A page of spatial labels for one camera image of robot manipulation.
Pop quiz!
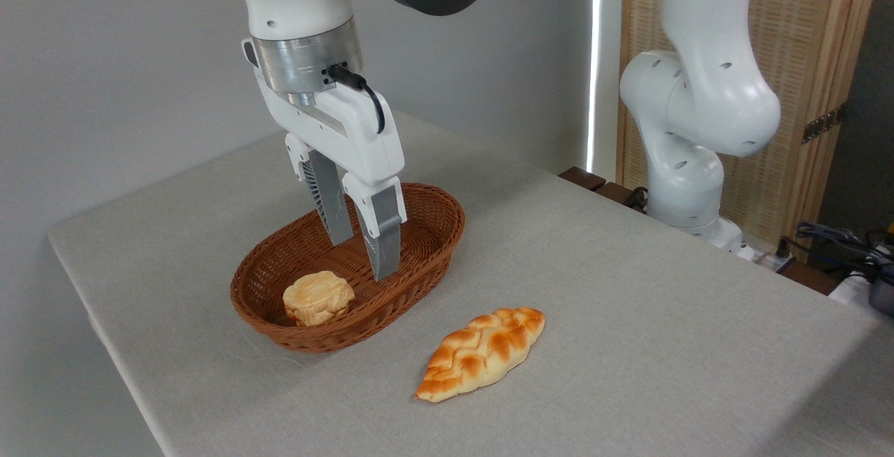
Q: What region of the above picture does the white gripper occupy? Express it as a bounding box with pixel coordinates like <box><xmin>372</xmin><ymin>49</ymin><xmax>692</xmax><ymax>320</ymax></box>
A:
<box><xmin>251</xmin><ymin>69</ymin><xmax>408</xmax><ymax>282</ymax></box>

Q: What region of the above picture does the grey tablecloth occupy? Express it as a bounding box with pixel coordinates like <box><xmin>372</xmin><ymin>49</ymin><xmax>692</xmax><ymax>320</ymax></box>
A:
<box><xmin>47</xmin><ymin>111</ymin><xmax>894</xmax><ymax>457</ymax></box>

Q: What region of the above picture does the white power strip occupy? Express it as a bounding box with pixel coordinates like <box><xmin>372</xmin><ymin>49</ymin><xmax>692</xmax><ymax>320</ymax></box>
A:
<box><xmin>739</xmin><ymin>244</ymin><xmax>797</xmax><ymax>273</ymax></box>

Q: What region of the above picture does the braided golden bread loaf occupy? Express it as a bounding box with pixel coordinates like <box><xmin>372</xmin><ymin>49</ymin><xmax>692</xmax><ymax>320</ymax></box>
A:
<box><xmin>416</xmin><ymin>307</ymin><xmax>546</xmax><ymax>402</ymax></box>

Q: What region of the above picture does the bundle of dark cables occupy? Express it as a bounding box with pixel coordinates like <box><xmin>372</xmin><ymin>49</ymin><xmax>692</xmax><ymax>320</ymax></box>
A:
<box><xmin>781</xmin><ymin>221</ymin><xmax>894</xmax><ymax>283</ymax></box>

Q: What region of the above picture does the dark brown wooden block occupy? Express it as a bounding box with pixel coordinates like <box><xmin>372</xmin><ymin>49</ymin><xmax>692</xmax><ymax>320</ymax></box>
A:
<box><xmin>594</xmin><ymin>182</ymin><xmax>647</xmax><ymax>210</ymax></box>
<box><xmin>559</xmin><ymin>167</ymin><xmax>607</xmax><ymax>192</ymax></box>

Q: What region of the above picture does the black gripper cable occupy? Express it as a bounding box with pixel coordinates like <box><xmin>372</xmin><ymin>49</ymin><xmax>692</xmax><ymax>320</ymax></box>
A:
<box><xmin>328</xmin><ymin>64</ymin><xmax>386</xmax><ymax>134</ymax></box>

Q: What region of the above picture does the round pale bread roll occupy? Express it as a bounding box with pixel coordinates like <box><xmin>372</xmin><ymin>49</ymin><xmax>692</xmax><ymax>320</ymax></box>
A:
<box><xmin>282</xmin><ymin>270</ymin><xmax>356</xmax><ymax>327</ymax></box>

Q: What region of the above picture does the brown woven wicker basket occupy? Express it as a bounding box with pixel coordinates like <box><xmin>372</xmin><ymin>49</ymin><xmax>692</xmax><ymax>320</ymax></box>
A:
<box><xmin>230</xmin><ymin>182</ymin><xmax>466</xmax><ymax>354</ymax></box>

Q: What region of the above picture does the black screen hinge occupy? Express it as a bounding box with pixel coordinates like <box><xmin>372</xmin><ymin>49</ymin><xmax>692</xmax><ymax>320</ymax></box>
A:
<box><xmin>802</xmin><ymin>103</ymin><xmax>847</xmax><ymax>145</ymax></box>

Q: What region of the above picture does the dark grey device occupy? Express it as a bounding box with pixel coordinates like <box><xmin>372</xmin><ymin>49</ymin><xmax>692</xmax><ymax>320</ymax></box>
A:
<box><xmin>869</xmin><ymin>265</ymin><xmax>894</xmax><ymax>317</ymax></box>

